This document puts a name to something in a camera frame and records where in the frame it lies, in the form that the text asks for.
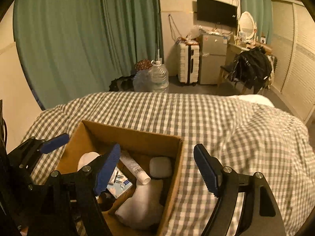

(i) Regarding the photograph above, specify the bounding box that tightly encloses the white oval mirror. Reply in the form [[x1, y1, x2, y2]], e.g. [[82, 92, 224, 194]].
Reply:
[[237, 11, 258, 40]]

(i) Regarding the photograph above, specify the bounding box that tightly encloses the black television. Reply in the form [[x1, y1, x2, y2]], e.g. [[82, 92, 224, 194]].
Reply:
[[196, 0, 238, 28]]

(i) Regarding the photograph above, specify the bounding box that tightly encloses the white louvred wardrobe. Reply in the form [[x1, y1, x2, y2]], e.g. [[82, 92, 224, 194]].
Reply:
[[269, 0, 315, 124]]

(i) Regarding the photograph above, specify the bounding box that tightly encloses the white tube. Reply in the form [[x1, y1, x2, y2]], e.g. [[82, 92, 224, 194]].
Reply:
[[120, 150, 151, 185]]

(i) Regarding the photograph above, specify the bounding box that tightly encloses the grey rounded case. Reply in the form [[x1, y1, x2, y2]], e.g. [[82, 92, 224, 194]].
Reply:
[[149, 157, 172, 179]]

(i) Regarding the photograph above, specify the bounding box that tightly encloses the silver fridge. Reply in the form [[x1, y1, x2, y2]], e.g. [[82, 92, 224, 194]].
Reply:
[[198, 33, 228, 85]]

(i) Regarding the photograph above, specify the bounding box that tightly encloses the clear plastic bag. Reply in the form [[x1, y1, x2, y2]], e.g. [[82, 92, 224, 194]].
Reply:
[[188, 25, 203, 41]]

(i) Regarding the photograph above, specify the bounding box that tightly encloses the blue white packet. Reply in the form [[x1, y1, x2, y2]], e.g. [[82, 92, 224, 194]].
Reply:
[[106, 167, 133, 199]]

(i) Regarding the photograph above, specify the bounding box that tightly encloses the black bag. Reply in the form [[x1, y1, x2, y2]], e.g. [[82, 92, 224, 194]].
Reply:
[[109, 76, 136, 91]]

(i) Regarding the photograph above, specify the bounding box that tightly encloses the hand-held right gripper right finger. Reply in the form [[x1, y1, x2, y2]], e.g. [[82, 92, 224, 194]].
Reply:
[[193, 144, 287, 236]]

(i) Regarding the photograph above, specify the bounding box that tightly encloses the brown patterned bag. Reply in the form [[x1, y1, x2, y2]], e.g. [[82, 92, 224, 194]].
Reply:
[[134, 59, 154, 71]]

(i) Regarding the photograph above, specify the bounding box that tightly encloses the cardboard box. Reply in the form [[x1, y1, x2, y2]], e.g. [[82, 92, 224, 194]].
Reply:
[[53, 120, 184, 236]]

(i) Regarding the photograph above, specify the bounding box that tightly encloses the clear water bottle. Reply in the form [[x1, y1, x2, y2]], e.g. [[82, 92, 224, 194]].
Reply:
[[133, 70, 153, 92], [149, 59, 170, 92]]

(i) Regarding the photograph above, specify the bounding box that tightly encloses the white suitcase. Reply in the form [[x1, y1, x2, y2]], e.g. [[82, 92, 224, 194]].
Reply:
[[177, 42, 200, 86]]

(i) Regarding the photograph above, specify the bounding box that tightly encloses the white bed sheet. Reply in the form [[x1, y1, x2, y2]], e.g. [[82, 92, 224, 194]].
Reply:
[[237, 94, 275, 107]]

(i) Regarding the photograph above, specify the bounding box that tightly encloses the checked blanket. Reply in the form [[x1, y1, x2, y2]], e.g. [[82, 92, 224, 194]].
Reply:
[[21, 91, 315, 236]]

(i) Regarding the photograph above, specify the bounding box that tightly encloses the black jacket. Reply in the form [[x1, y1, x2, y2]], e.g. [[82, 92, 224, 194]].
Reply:
[[230, 47, 272, 90]]

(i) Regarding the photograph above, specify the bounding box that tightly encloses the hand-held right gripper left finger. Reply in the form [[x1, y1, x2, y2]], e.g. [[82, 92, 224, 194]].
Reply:
[[28, 143, 121, 236]]

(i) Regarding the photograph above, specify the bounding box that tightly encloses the white round pouch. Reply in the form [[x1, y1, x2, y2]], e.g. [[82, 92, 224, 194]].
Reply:
[[77, 152, 101, 172]]

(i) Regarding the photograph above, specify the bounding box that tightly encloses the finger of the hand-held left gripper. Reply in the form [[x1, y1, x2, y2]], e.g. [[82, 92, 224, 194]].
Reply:
[[7, 133, 70, 168]]

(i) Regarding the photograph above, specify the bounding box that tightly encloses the wooden dressing table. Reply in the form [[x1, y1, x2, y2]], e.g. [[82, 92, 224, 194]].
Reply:
[[226, 41, 273, 54]]

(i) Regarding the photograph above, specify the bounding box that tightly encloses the wooden chair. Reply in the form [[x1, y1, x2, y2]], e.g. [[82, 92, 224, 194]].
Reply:
[[217, 54, 277, 95]]

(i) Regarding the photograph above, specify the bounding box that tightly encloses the white knit cloth bundle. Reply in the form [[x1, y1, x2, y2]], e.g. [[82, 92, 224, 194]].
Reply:
[[114, 178, 165, 230]]

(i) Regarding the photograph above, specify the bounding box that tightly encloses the black cloth item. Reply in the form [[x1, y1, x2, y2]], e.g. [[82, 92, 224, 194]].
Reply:
[[98, 192, 117, 212]]

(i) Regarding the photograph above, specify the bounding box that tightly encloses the wall cable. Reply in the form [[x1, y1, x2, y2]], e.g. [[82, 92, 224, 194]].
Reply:
[[168, 14, 181, 42]]

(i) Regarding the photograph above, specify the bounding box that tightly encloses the narrow green curtain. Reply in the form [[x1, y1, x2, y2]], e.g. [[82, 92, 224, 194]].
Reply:
[[239, 0, 273, 45]]

